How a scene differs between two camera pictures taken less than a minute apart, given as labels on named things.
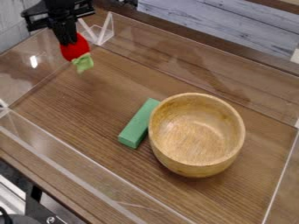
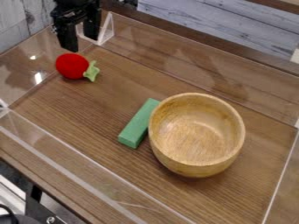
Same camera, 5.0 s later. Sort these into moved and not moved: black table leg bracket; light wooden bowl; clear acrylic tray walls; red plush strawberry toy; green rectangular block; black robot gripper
Moved: red plush strawberry toy; black robot gripper
Not moved: clear acrylic tray walls; black table leg bracket; green rectangular block; light wooden bowl
